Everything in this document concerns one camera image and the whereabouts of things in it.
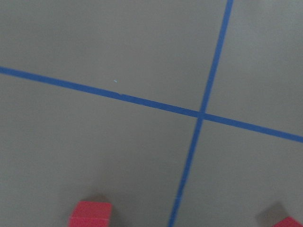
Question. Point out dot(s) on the red cube block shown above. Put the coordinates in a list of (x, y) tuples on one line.
[(90, 214)]

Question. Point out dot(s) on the red cube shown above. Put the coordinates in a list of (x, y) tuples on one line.
[(288, 222)]

